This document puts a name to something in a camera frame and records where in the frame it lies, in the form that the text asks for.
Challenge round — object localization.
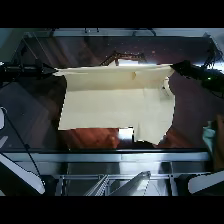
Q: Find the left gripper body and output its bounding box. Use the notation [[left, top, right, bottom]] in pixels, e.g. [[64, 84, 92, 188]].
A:
[[33, 62, 48, 80]]

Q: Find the cream T-shirt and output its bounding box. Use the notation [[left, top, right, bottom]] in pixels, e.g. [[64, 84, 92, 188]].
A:
[[53, 63, 176, 146]]

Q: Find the pale green garment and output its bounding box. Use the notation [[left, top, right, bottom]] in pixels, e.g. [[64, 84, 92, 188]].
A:
[[202, 120, 217, 155]]

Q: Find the black cable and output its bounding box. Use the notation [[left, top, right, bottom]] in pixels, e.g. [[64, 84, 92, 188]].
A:
[[0, 106, 43, 182]]

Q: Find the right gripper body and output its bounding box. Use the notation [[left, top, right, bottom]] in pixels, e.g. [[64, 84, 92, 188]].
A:
[[179, 60, 202, 80]]

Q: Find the silver frame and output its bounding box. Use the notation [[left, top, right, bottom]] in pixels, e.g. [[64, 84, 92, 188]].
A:
[[0, 27, 224, 197]]

